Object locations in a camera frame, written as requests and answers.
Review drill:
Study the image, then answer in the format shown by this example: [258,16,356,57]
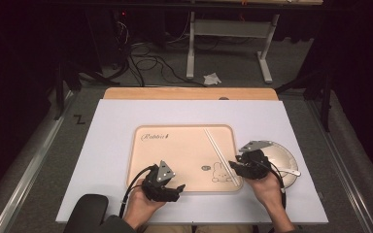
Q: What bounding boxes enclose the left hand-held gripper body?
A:
[141,159,182,204]

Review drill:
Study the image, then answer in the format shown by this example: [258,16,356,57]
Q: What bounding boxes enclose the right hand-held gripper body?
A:
[235,140,275,181]

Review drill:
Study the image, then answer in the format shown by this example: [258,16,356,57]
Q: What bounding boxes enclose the white bowl with brown rim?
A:
[264,144,294,180]

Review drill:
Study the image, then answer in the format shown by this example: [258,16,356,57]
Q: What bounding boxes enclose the beige tray with rabbit print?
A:
[126,124,244,194]

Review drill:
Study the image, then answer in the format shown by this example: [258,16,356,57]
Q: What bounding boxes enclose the white ceramic spoon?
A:
[276,167,302,178]

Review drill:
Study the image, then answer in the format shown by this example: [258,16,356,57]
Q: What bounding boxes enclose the white plate with dark rim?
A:
[249,140,300,191]

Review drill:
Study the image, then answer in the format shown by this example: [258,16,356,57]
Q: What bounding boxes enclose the person's left hand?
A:
[122,179,167,229]

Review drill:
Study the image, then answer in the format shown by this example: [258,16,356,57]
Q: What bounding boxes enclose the person's right hand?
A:
[244,174,288,216]

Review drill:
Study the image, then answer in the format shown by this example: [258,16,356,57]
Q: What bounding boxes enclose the pale blue table board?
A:
[55,99,329,226]

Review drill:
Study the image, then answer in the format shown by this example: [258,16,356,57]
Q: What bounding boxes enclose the black chair armrest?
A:
[62,193,110,233]

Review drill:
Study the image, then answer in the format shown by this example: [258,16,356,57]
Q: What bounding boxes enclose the crumpled white tissue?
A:
[203,72,222,86]

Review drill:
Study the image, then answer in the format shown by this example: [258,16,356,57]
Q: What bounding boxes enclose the black metal stand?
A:
[52,59,124,121]
[274,62,335,133]

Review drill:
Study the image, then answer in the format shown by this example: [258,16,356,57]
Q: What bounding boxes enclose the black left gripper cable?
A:
[119,164,157,218]

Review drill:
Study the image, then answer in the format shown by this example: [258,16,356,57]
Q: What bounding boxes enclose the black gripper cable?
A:
[119,164,157,218]
[261,159,288,208]

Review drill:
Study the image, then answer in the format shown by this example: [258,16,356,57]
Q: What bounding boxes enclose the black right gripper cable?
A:
[261,159,288,208]

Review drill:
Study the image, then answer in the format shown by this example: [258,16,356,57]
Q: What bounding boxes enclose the aluminium floor rail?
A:
[0,90,76,233]
[305,99,373,233]

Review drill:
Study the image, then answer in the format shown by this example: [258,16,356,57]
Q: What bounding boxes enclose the black floor cables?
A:
[115,18,208,88]

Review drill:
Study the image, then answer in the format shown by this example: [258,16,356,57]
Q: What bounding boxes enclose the white metal desk frame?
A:
[186,11,281,84]

